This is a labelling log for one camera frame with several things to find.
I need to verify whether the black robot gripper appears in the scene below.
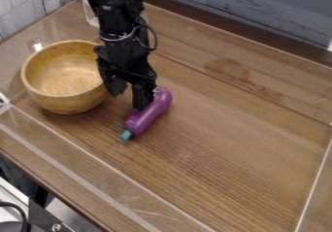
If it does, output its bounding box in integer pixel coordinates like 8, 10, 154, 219
93, 33, 157, 111

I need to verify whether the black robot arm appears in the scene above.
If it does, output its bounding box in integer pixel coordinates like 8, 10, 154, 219
86, 0, 157, 111

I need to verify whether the clear acrylic tray wall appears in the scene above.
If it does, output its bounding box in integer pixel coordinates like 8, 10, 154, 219
0, 2, 332, 232

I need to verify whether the black cable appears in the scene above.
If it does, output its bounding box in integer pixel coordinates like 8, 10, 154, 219
133, 18, 160, 52

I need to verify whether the purple toy eggplant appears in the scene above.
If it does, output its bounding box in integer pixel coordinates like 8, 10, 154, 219
118, 86, 172, 141

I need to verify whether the clear acrylic corner bracket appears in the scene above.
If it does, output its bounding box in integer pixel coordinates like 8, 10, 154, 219
82, 0, 100, 28

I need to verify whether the black metal table bracket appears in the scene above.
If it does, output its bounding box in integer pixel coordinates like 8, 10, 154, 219
28, 199, 73, 232

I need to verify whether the brown wooden bowl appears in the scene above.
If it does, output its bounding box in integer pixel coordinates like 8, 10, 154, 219
21, 40, 108, 115

